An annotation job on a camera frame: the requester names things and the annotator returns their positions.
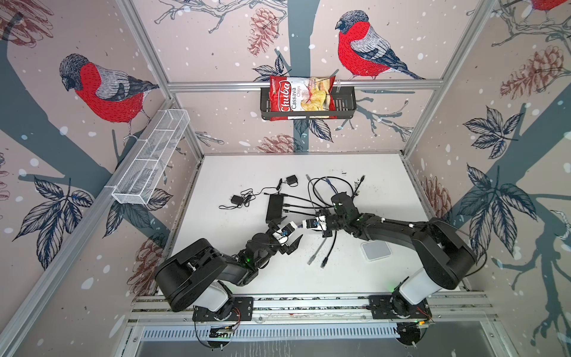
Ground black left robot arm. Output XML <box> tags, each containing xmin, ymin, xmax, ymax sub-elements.
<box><xmin>154</xmin><ymin>219</ymin><xmax>301</xmax><ymax>320</ymax></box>

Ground white wire mesh shelf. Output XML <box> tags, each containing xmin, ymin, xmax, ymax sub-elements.
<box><xmin>112</xmin><ymin>109</ymin><xmax>190</xmax><ymax>205</ymax></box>

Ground grey ethernet cable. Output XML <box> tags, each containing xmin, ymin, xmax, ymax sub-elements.
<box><xmin>305</xmin><ymin>173</ymin><xmax>331</xmax><ymax>266</ymax></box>

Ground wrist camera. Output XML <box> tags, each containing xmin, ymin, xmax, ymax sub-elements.
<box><xmin>302</xmin><ymin>216</ymin><xmax>327</xmax><ymax>231</ymax></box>
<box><xmin>272</xmin><ymin>222</ymin><xmax>298</xmax><ymax>245</ymax></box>

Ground black wall basket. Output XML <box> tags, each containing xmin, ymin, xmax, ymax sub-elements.
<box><xmin>260</xmin><ymin>86</ymin><xmax>357</xmax><ymax>121</ymax></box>

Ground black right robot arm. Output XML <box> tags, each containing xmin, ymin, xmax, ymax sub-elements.
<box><xmin>325</xmin><ymin>193</ymin><xmax>477</xmax><ymax>316</ymax></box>

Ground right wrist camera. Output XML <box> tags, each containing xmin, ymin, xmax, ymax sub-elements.
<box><xmin>302</xmin><ymin>216</ymin><xmax>327</xmax><ymax>231</ymax></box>

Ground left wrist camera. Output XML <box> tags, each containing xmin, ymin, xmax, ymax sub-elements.
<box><xmin>272</xmin><ymin>222</ymin><xmax>298</xmax><ymax>245</ymax></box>

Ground blue ethernet cable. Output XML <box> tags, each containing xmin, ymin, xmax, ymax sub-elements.
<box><xmin>291</xmin><ymin>176</ymin><xmax>340</xmax><ymax>228</ymax></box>

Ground small black plug adapter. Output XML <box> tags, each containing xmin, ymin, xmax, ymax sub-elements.
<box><xmin>276</xmin><ymin>175</ymin><xmax>299</xmax><ymax>192</ymax></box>

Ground red cassava chips bag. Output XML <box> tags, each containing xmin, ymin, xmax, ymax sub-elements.
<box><xmin>269</xmin><ymin>76</ymin><xmax>335</xmax><ymax>121</ymax></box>

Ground black network switch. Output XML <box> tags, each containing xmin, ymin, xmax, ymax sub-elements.
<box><xmin>266</xmin><ymin>193</ymin><xmax>284</xmax><ymax>223</ymax></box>

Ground black braided ethernet cable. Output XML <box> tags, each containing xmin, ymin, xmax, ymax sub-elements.
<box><xmin>283</xmin><ymin>202</ymin><xmax>339</xmax><ymax>269</ymax></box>

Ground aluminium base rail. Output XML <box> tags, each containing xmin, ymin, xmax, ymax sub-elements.
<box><xmin>123</xmin><ymin>291</ymin><xmax>497</xmax><ymax>345</ymax></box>

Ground black power adapter with cable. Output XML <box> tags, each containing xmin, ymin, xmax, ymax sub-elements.
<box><xmin>218</xmin><ymin>187</ymin><xmax>269</xmax><ymax>211</ymax></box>

